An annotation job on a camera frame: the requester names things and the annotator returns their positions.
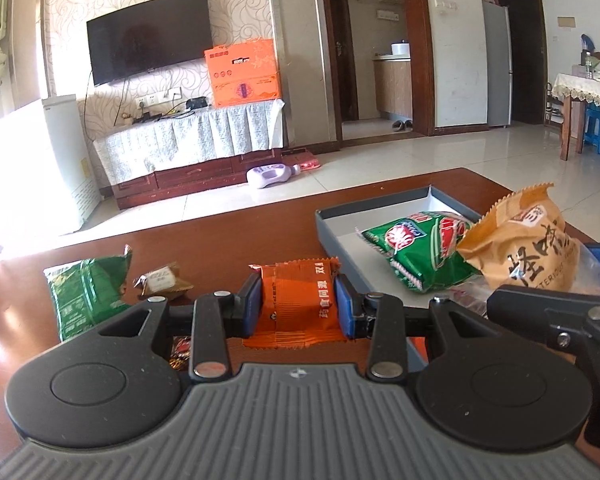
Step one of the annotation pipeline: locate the silver refrigerator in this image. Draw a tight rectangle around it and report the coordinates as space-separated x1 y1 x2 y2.
482 2 512 127

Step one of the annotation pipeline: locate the blue plastic stool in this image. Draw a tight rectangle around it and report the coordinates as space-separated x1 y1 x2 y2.
583 109 600 156

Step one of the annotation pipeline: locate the red-brown wooden tv cabinet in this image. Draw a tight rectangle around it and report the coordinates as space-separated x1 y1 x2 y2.
111 147 311 211

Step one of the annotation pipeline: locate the wooden kitchen counter cabinet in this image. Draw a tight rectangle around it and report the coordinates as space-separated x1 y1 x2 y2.
372 55 413 121

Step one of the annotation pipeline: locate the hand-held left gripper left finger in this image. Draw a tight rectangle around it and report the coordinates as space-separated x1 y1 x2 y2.
97 272 265 383

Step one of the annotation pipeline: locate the grey shallow box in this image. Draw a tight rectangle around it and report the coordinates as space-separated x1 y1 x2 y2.
315 185 597 368

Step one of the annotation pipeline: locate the orange snack packet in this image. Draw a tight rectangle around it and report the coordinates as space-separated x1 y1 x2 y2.
242 257 342 350

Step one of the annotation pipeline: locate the wooden dining table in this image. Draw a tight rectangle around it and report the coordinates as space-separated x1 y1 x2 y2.
550 72 600 161

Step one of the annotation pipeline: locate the dark shoe rack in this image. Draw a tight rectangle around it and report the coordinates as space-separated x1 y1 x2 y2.
545 82 566 126

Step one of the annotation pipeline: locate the green striped-edge snack packet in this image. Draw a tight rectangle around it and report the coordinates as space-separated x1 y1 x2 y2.
43 245 133 343
361 210 483 293

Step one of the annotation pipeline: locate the purple plastic bottle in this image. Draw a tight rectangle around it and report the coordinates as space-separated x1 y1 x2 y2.
246 163 302 189

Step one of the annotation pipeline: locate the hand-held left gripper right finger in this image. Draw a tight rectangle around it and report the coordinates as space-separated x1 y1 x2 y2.
333 275 503 383

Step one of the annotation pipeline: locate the cloth-covered TV cabinet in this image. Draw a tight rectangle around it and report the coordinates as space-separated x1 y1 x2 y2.
94 99 286 186

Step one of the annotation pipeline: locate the cream lace tablecloth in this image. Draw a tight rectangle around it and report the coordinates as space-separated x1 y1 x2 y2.
551 73 600 113

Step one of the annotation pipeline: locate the orange cardboard box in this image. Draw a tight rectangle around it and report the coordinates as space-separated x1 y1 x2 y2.
204 38 283 108

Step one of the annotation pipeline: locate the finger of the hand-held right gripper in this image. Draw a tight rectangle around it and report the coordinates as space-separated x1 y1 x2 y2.
486 284 600 397

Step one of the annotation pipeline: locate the black wall television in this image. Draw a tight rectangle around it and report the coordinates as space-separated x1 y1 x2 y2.
86 0 213 87

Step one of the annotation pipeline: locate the small brown snack packet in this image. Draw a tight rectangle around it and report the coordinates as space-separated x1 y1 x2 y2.
132 262 193 298

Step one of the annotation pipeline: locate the dark wooden hallway door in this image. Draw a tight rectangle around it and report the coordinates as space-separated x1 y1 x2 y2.
325 0 359 122

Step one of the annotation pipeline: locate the yellow-brown snack packet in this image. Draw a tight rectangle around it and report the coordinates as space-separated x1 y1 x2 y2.
456 183 581 291

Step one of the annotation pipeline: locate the white chest freezer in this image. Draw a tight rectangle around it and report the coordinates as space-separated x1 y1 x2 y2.
0 94 100 241

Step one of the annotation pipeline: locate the red candy wrapper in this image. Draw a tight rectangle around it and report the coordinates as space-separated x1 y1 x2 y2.
167 335 193 371

